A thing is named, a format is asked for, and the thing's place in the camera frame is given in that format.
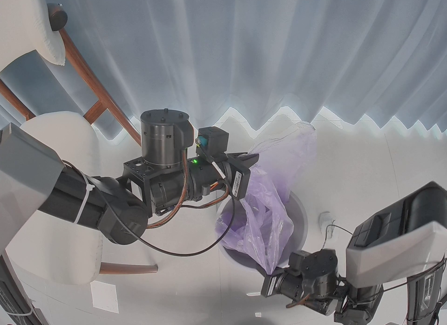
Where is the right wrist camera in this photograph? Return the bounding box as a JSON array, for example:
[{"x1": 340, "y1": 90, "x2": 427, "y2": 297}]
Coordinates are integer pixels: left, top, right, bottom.
[{"x1": 288, "y1": 251, "x2": 309, "y2": 272}]

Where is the white trash bin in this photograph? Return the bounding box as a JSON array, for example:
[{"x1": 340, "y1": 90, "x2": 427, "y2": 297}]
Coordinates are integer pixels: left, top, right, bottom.
[{"x1": 217, "y1": 191, "x2": 308, "y2": 272}]

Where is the white curtain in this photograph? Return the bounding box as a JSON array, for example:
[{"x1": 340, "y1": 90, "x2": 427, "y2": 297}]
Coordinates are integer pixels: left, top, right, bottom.
[{"x1": 0, "y1": 0, "x2": 447, "y2": 142}]

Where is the black cable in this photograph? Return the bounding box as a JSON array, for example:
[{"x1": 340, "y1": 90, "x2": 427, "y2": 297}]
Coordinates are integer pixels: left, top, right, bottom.
[
  {"x1": 115, "y1": 152, "x2": 234, "y2": 256},
  {"x1": 322, "y1": 224, "x2": 354, "y2": 249}
]

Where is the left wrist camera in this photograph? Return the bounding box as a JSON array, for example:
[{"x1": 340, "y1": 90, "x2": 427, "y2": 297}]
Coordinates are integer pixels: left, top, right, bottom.
[{"x1": 195, "y1": 126, "x2": 230, "y2": 163}]

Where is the white paper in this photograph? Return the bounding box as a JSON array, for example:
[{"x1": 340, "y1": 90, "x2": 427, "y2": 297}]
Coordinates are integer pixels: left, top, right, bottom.
[{"x1": 319, "y1": 212, "x2": 339, "y2": 240}]

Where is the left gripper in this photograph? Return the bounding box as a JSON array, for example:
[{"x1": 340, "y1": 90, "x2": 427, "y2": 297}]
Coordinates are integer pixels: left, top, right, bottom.
[{"x1": 185, "y1": 154, "x2": 261, "y2": 203}]

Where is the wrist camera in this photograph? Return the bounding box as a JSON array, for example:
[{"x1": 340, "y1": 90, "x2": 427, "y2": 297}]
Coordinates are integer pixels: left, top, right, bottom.
[
  {"x1": 288, "y1": 251, "x2": 309, "y2": 272},
  {"x1": 195, "y1": 126, "x2": 230, "y2": 163}
]

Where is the white cushioned wooden chair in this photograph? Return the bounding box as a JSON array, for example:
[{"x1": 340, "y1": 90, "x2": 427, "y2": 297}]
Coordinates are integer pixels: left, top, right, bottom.
[{"x1": 0, "y1": 0, "x2": 159, "y2": 286}]

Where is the purple plastic bag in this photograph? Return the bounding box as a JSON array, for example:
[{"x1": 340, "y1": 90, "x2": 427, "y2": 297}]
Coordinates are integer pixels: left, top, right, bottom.
[{"x1": 214, "y1": 119, "x2": 318, "y2": 275}]

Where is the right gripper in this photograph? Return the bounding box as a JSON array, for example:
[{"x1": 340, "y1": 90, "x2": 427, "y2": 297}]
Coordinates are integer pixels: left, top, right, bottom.
[{"x1": 261, "y1": 268, "x2": 305, "y2": 298}]

